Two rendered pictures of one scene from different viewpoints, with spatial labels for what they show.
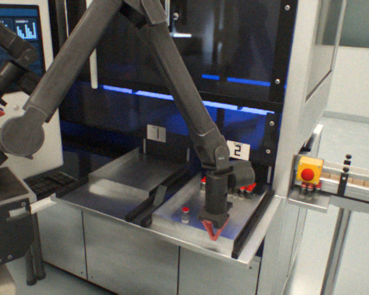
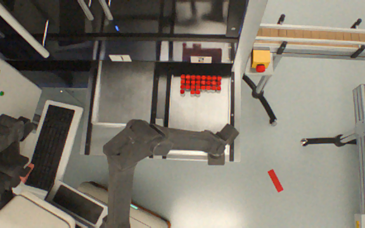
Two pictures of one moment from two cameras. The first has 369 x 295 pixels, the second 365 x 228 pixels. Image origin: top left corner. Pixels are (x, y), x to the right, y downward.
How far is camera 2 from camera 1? 1.04 m
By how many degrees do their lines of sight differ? 54
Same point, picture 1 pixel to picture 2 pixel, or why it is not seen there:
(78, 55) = (127, 201)
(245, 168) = (232, 133)
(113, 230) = not seen: hidden behind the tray
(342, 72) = not seen: outside the picture
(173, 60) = (180, 143)
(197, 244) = (205, 158)
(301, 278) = not seen: hidden behind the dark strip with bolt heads
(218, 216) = (221, 159)
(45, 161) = (33, 102)
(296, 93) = (251, 33)
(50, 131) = (23, 87)
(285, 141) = (241, 54)
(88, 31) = (125, 189)
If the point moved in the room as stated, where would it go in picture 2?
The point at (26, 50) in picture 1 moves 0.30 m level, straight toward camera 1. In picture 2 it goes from (17, 132) to (81, 201)
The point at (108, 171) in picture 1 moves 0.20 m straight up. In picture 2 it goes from (96, 100) to (82, 85)
